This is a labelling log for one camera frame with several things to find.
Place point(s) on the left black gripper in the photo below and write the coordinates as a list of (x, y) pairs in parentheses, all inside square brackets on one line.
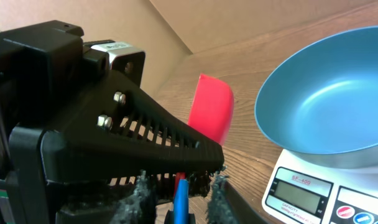
[(57, 112)]

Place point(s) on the blue bowl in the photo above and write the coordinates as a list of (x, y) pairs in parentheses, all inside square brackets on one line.
[(321, 103)]

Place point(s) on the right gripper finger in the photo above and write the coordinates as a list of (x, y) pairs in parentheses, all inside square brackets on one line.
[(227, 206)]

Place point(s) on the red measuring scoop blue handle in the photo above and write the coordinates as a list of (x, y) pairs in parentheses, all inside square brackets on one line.
[(211, 114)]

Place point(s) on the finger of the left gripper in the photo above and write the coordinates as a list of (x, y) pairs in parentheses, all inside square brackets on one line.
[(133, 201), (139, 146)]

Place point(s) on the white digital kitchen scale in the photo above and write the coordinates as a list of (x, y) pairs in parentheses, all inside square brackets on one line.
[(302, 192)]

